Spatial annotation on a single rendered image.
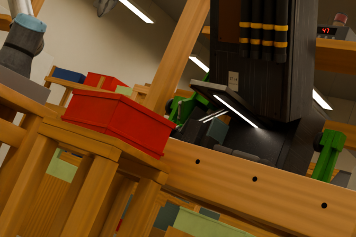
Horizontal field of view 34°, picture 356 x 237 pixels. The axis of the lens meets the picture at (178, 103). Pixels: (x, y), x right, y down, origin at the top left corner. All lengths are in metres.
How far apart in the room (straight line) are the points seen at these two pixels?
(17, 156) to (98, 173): 0.56
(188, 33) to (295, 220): 1.59
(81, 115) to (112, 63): 9.83
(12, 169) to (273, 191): 0.93
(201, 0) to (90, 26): 8.17
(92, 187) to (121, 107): 0.24
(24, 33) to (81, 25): 8.84
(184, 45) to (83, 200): 1.53
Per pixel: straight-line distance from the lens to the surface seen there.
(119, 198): 2.88
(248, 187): 1.71
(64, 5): 10.75
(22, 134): 2.13
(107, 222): 2.87
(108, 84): 8.56
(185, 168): 1.86
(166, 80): 2.93
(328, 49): 2.40
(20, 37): 2.19
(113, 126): 1.65
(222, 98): 2.03
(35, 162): 1.82
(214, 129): 2.06
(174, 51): 2.98
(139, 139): 1.70
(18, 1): 2.38
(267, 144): 2.21
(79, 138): 1.71
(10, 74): 2.08
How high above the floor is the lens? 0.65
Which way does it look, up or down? 11 degrees up
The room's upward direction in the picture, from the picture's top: 23 degrees clockwise
